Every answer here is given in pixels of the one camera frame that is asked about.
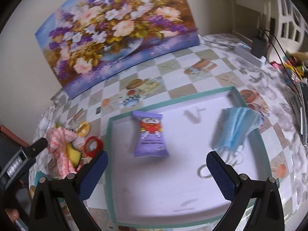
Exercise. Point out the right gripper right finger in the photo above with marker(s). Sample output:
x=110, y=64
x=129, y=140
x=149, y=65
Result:
x=239, y=189

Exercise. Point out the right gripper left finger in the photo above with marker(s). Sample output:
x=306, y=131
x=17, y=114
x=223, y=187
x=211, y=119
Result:
x=46, y=213

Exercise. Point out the pink checkered cloth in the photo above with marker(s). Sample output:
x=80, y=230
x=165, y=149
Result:
x=57, y=147

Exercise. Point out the yellow sponge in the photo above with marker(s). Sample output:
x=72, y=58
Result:
x=73, y=155

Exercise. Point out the checkered printed tablecloth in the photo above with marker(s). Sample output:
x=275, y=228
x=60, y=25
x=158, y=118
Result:
x=207, y=66

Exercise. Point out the blue surgical face mask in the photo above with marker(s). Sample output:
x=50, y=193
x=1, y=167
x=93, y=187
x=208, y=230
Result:
x=237, y=124

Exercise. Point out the teal rimmed white tray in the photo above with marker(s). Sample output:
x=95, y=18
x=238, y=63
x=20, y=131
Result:
x=168, y=192

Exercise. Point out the purple snack packet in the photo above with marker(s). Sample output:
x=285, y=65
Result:
x=151, y=142

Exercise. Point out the colourful clutter pile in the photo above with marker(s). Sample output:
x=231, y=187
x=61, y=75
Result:
x=293, y=68

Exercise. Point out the black power adapter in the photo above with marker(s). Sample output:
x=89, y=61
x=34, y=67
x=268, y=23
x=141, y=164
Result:
x=258, y=47

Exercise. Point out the white power strip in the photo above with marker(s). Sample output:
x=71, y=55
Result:
x=245, y=52

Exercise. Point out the floral canvas painting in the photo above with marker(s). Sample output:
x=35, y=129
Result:
x=88, y=41

